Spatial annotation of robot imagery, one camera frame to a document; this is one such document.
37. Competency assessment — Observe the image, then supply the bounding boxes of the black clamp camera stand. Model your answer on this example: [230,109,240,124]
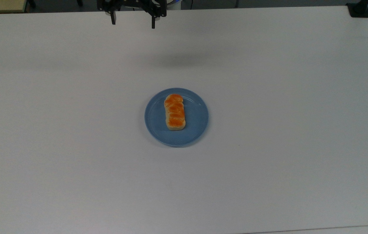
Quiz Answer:
[346,0,368,18]

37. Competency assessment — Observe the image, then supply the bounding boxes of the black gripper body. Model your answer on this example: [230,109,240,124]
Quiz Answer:
[97,0,167,17]

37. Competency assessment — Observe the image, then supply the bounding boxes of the orange-topped bread loaf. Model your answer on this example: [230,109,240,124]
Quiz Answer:
[164,94,186,131]

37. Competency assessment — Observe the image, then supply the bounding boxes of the blue round plate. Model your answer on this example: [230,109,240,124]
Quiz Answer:
[144,87,209,148]

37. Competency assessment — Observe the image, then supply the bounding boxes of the light wooden table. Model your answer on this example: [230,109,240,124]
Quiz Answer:
[0,0,28,14]

